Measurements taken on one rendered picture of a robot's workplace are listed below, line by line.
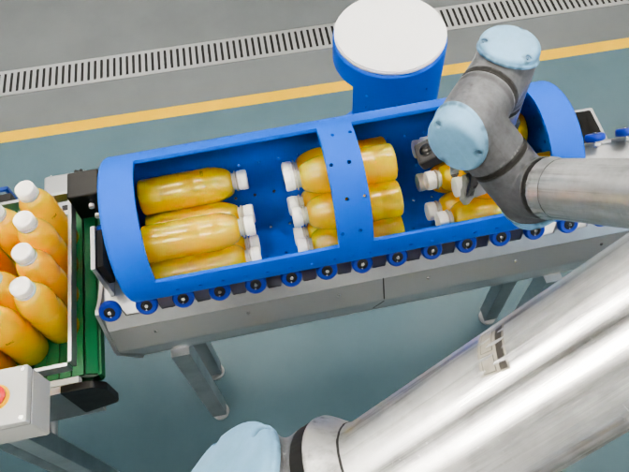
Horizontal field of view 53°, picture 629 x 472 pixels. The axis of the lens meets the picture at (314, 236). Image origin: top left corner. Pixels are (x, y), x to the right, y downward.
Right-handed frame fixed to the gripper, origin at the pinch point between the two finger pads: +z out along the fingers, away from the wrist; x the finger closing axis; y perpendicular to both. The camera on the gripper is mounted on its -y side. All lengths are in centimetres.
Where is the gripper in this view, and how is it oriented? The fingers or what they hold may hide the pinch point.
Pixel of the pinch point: (457, 187)
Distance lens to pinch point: 125.4
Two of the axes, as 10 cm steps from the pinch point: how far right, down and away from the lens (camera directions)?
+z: 0.4, 5.0, 8.7
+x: -1.9, -8.5, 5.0
